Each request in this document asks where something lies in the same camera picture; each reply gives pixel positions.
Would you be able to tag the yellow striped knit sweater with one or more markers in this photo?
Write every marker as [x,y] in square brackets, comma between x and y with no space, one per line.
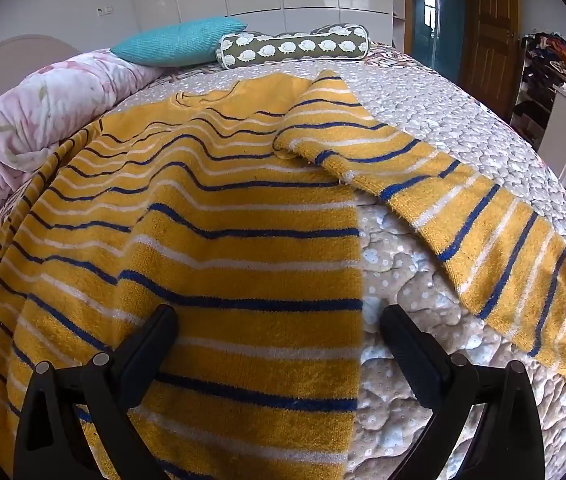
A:
[203,280]

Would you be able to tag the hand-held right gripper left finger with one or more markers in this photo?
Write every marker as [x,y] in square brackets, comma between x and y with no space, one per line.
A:
[155,332]

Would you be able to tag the beige quilted bedspread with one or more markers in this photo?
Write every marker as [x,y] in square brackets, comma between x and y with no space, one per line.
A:
[463,200]

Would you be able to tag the pink floral quilt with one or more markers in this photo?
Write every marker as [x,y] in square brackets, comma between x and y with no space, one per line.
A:
[23,125]

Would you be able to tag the beige rounded headboard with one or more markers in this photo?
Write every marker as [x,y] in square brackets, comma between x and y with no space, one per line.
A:
[10,65]

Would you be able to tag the teal pillow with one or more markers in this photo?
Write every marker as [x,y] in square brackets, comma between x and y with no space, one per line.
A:
[178,42]

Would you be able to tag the wooden door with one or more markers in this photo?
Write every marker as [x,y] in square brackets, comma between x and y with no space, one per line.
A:
[492,25]

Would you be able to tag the green patterned bolster pillow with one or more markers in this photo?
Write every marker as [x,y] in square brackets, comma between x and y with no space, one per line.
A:
[293,47]

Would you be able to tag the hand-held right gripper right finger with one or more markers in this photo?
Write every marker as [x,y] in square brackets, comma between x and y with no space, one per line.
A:
[403,332]

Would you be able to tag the cluttered white shelf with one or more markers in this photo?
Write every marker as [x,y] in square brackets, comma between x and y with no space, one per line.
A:
[560,105]

